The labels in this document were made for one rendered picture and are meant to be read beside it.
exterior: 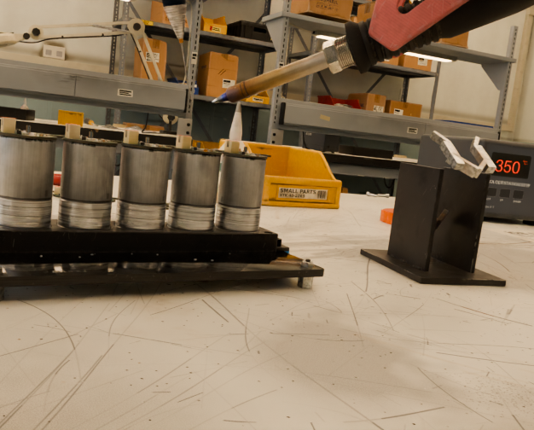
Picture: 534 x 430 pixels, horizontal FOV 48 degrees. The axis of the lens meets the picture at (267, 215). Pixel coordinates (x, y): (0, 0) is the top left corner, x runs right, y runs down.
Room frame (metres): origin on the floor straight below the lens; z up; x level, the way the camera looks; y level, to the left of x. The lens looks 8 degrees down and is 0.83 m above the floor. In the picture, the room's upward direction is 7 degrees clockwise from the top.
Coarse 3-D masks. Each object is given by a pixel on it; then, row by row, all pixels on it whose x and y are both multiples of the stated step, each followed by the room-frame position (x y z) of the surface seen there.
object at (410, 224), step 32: (448, 160) 0.36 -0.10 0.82; (480, 160) 0.37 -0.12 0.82; (416, 192) 0.38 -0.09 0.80; (448, 192) 0.40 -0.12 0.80; (480, 192) 0.37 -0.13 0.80; (416, 224) 0.37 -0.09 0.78; (448, 224) 0.40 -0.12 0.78; (480, 224) 0.37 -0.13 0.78; (384, 256) 0.39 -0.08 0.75; (416, 256) 0.37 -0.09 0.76; (448, 256) 0.39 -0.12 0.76
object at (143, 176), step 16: (128, 160) 0.29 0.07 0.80; (144, 160) 0.29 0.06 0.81; (160, 160) 0.30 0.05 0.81; (128, 176) 0.29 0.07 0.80; (144, 176) 0.29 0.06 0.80; (160, 176) 0.30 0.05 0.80; (128, 192) 0.29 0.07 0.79; (144, 192) 0.29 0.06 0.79; (160, 192) 0.30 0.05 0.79; (128, 208) 0.29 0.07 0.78; (144, 208) 0.29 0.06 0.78; (160, 208) 0.30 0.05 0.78; (128, 224) 0.29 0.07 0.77; (144, 224) 0.29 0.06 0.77; (160, 224) 0.30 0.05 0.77
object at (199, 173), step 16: (176, 160) 0.31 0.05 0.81; (192, 160) 0.31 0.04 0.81; (208, 160) 0.31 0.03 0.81; (176, 176) 0.31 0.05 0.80; (192, 176) 0.31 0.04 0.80; (208, 176) 0.31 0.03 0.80; (176, 192) 0.31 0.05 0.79; (192, 192) 0.31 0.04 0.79; (208, 192) 0.31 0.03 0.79; (176, 208) 0.31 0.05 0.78; (192, 208) 0.31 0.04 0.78; (208, 208) 0.31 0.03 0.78; (176, 224) 0.31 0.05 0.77; (192, 224) 0.31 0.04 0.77; (208, 224) 0.31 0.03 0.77
